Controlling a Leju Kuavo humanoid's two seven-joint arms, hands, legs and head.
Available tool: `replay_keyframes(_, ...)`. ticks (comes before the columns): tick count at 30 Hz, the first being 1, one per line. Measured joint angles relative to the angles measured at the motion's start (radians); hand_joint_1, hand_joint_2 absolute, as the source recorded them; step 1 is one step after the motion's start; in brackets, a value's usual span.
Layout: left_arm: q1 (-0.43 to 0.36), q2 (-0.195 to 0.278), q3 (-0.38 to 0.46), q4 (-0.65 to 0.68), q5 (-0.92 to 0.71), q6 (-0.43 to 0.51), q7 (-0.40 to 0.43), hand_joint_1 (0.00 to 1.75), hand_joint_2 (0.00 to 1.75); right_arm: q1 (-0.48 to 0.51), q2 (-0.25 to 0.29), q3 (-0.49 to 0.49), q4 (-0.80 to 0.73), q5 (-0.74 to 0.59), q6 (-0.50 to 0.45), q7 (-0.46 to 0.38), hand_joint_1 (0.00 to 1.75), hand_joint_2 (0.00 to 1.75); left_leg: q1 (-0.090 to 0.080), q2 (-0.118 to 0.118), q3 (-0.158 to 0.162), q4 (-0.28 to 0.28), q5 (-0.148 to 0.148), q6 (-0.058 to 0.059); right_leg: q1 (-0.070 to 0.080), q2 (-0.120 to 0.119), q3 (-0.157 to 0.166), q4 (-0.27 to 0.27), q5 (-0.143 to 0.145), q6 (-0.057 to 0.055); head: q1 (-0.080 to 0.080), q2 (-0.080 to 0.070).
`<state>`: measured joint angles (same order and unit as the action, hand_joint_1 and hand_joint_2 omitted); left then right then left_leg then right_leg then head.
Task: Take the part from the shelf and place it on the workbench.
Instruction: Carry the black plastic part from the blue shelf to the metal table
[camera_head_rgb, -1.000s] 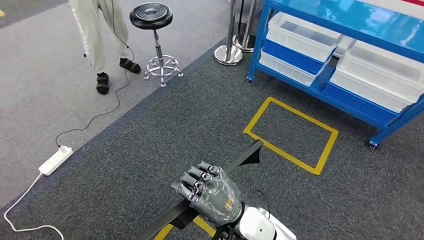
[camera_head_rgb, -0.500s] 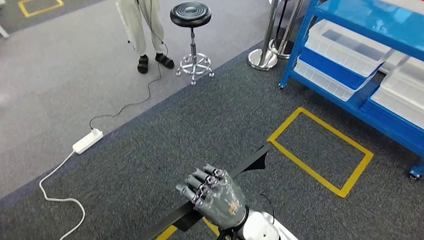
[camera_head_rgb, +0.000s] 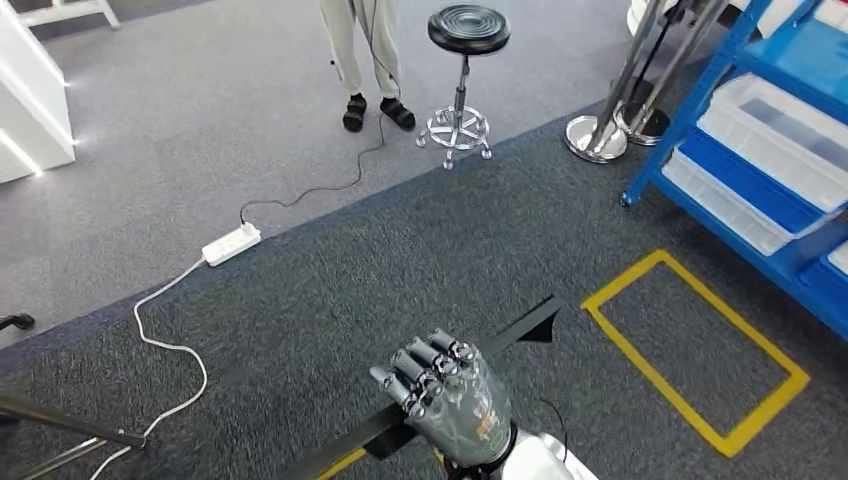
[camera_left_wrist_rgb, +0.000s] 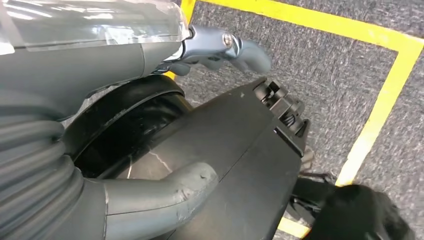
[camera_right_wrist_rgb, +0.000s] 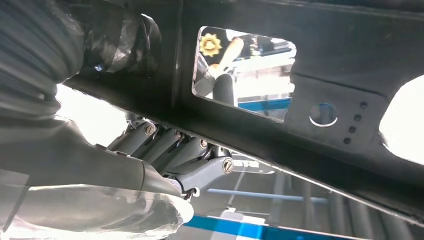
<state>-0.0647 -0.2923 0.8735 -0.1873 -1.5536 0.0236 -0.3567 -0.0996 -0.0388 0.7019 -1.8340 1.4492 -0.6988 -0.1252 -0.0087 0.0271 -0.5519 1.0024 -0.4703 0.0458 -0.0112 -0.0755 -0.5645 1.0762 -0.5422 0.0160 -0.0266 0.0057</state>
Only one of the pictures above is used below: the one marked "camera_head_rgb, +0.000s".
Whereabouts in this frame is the thin black cable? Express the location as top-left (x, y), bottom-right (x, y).
top-left (539, 397), bottom-right (570, 465)

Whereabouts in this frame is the person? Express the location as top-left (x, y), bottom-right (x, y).
top-left (319, 0), bottom-right (417, 132)

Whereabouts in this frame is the blue metal shelf rack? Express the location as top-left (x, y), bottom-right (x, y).
top-left (619, 0), bottom-right (848, 342)

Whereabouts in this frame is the chrome stanchion pole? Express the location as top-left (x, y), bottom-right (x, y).
top-left (612, 0), bottom-right (725, 148)
top-left (564, 0), bottom-right (667, 164)

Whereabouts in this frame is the black stool chrome base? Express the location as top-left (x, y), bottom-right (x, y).
top-left (415, 3), bottom-right (511, 170)

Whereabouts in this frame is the white table frame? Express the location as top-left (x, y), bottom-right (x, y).
top-left (18, 0), bottom-right (122, 31)

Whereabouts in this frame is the white power strip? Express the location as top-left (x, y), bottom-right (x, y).
top-left (201, 223), bottom-right (263, 268)

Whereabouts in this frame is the white power cable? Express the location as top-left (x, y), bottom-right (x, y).
top-left (89, 258), bottom-right (210, 480)

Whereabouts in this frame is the white cabinet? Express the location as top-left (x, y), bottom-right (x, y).
top-left (0, 0), bottom-right (75, 185)

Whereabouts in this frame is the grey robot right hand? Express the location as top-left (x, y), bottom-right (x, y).
top-left (369, 329), bottom-right (515, 470)

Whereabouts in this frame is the long black plastic part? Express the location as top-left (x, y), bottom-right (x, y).
top-left (274, 296), bottom-right (564, 480)

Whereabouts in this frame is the black power cable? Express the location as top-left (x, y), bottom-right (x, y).
top-left (238, 0), bottom-right (405, 227)

